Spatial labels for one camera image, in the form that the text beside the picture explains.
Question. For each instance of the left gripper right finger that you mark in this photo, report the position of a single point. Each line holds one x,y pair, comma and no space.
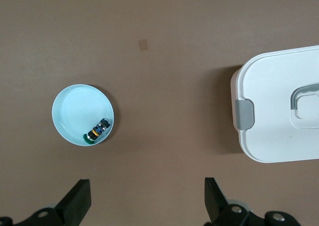
214,201

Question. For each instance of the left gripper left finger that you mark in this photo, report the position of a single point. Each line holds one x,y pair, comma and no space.
76,198

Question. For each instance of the small blue black part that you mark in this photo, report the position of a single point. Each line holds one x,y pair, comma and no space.
97,131

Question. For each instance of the white lunch box grey clips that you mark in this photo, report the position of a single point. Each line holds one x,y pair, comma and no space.
274,136

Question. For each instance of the light blue round plate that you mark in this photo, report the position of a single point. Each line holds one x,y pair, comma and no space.
74,106

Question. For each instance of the small brown tape square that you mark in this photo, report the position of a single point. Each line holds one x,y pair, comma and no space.
143,44

